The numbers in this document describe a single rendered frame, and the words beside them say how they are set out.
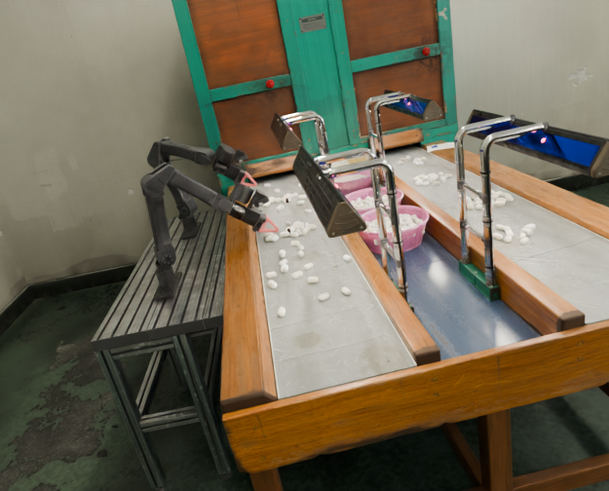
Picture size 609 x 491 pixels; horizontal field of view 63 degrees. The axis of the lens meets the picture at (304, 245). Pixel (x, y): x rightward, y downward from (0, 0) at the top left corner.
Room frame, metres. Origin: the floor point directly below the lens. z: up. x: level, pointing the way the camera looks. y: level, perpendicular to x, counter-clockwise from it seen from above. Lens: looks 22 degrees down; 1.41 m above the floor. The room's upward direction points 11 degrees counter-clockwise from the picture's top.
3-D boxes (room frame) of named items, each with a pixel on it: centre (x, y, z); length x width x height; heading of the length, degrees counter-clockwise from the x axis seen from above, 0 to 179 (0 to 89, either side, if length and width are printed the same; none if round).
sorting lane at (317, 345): (1.75, 0.02, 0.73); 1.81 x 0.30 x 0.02; 3
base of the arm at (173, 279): (1.67, 0.52, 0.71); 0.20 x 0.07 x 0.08; 0
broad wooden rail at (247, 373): (1.73, 0.23, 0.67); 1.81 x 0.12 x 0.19; 3
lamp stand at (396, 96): (2.21, -0.49, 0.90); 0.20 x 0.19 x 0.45; 3
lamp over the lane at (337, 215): (1.22, -0.07, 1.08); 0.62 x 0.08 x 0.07; 3
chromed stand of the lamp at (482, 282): (1.24, -0.55, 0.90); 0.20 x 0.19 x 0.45; 3
